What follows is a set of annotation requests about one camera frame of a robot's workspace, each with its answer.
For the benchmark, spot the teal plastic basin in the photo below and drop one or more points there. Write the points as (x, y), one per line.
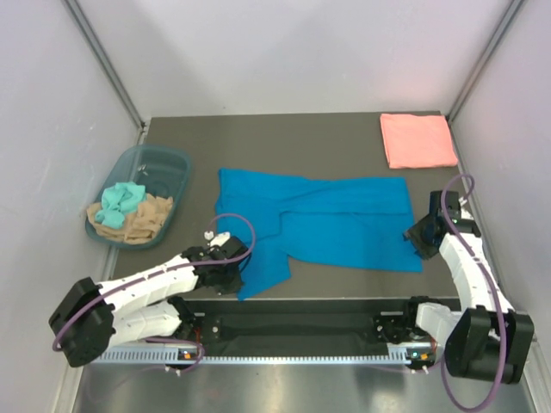
(163, 171)

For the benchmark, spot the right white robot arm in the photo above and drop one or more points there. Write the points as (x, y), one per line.
(487, 334)

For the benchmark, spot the beige t shirt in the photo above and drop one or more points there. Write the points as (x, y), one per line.
(139, 227)

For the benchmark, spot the aluminium frame post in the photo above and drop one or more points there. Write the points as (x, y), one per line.
(490, 47)
(85, 28)

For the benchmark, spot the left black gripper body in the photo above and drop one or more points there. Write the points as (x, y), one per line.
(229, 274)

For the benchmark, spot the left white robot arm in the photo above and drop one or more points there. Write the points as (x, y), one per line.
(94, 317)

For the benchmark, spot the folded pink t shirt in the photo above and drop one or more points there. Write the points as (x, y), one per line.
(417, 141)

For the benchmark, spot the right aluminium frame post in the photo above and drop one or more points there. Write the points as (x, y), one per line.
(490, 47)

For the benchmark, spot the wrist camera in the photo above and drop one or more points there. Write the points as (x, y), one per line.
(218, 239)
(446, 203)

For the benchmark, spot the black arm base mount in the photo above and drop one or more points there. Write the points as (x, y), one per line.
(381, 320)

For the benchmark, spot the blue t shirt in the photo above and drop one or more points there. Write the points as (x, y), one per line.
(350, 223)

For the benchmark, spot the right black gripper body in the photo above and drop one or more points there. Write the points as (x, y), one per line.
(433, 249)

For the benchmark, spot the slotted cable duct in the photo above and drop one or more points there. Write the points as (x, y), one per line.
(391, 355)

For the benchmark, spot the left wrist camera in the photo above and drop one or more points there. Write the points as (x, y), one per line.
(218, 239)

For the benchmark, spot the mint green t shirt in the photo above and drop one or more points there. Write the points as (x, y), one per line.
(117, 202)

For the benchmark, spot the left aluminium frame post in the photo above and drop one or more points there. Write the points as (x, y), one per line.
(85, 28)

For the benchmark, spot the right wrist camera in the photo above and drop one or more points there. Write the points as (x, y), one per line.
(446, 203)

